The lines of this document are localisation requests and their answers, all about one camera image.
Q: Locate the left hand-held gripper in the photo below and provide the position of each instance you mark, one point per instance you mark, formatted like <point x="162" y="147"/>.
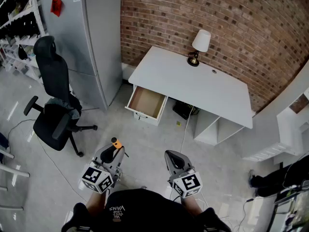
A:
<point x="96" y="178"/>

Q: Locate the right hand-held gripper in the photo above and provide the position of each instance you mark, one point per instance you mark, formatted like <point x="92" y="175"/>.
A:
<point x="188" y="185"/>

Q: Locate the white drawer with wooden inside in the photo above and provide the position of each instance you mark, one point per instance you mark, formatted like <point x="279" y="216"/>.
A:
<point x="146" y="103"/>

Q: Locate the person's left forearm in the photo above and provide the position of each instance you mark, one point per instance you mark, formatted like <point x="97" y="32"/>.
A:
<point x="95" y="202"/>

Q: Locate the person's right forearm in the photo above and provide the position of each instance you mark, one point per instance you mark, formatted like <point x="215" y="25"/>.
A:
<point x="192" y="205"/>

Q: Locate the grey cloth on chair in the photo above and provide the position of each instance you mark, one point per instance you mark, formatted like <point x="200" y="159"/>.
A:
<point x="74" y="112"/>

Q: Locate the person's torso in black shirt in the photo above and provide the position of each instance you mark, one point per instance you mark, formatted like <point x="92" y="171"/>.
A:
<point x="144" y="211"/>

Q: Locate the black box under desk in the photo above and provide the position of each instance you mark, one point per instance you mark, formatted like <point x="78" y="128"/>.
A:
<point x="184" y="109"/>

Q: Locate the white desk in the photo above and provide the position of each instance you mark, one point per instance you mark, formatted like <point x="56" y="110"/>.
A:
<point x="193" y="88"/>

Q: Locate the black office chair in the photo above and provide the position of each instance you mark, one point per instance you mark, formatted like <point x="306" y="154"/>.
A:
<point x="54" y="76"/>

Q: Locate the black pole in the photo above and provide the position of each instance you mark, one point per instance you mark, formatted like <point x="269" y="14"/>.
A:
<point x="272" y="216"/>

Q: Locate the dark blue cloth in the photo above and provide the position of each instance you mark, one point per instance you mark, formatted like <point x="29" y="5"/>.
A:
<point x="3" y="141"/>

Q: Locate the black and green device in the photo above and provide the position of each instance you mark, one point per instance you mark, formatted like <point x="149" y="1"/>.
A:
<point x="289" y="192"/>

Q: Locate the silver refrigerator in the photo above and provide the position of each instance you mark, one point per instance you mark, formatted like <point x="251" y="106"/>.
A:
<point x="82" y="45"/>

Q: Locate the white shelving unit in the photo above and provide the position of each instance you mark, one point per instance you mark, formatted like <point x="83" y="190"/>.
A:
<point x="289" y="127"/>

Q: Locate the table lamp with white shade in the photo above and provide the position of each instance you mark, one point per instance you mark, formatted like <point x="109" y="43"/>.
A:
<point x="201" y="40"/>

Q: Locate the dark goods on shelves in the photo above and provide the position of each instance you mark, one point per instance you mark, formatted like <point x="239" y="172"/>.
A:
<point x="24" y="25"/>

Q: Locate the red paper sticker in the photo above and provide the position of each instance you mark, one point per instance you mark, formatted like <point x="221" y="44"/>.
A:
<point x="56" y="5"/>

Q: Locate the white metal shelf rack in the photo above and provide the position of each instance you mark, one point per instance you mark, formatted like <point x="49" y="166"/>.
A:
<point x="36" y="6"/>

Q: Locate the white metal frame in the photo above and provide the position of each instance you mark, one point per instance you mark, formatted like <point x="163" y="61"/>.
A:
<point x="12" y="171"/>

